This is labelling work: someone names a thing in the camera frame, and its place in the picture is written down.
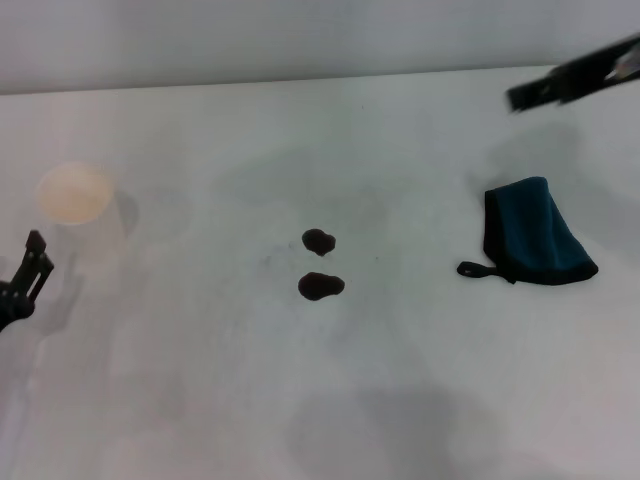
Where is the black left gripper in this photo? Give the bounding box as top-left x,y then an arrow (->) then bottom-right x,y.
0,229 -> 55,332

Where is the translucent white plastic cup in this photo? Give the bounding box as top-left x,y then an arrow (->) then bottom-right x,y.
34,160 -> 121,251

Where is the blue rag with black trim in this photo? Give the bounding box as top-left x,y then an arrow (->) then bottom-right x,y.
455,175 -> 600,289

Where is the small black water stain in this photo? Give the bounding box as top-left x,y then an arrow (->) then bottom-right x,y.
301,228 -> 337,259

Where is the large black water stain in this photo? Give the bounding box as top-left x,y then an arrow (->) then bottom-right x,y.
297,271 -> 346,303

